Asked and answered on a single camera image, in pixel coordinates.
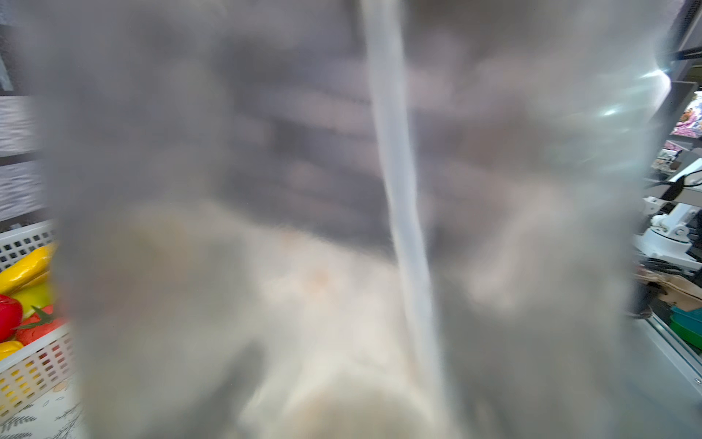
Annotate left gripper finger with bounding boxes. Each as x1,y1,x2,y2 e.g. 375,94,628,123
147,345,265,439

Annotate grey translucent spray bottle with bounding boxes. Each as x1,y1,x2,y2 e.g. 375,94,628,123
15,1,670,438

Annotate white plastic basket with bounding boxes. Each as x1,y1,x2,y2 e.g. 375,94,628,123
1,221,74,424

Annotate red apple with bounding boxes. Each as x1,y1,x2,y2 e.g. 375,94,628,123
0,294,24,342

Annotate yellow banana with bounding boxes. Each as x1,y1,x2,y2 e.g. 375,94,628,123
1,244,56,296

